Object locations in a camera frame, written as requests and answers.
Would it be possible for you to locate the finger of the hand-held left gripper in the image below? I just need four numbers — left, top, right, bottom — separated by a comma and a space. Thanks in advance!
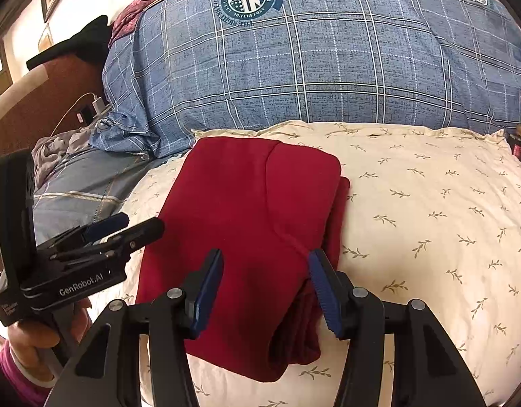
79, 213, 131, 243
91, 218, 166, 260

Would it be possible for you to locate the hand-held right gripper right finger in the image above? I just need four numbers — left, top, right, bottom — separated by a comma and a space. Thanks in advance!
307, 249, 488, 407

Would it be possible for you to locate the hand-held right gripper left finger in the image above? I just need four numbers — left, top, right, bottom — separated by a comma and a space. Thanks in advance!
44, 248, 225, 407

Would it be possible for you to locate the red garment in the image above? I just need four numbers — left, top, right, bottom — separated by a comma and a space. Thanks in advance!
135, 136, 351, 384

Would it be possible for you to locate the person's left forearm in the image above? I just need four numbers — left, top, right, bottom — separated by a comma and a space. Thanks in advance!
0, 339, 51, 407

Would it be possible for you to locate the person's left hand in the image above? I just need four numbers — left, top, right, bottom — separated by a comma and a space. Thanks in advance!
8, 297, 94, 381

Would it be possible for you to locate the grey striped bed sheet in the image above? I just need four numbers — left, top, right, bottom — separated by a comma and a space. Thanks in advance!
31, 144, 194, 247

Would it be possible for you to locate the grey crumpled cloth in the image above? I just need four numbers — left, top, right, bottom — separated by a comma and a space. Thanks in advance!
33, 129, 96, 188

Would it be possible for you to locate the cream leaf-print pillow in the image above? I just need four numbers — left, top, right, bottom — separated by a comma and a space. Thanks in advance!
120, 119, 521, 407

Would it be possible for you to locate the brown headboard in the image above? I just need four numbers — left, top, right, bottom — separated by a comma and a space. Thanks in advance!
0, 49, 117, 272

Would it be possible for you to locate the black cloth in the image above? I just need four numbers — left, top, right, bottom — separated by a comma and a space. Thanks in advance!
26, 15, 113, 71

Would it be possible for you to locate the maroon patterned cloth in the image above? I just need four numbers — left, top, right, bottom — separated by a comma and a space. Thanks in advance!
109, 0, 179, 50

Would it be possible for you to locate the blue plaid quilt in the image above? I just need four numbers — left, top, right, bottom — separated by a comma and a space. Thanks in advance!
91, 0, 521, 161

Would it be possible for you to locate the white charger cable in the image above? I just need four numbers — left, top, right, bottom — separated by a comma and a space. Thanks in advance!
50, 92, 100, 139

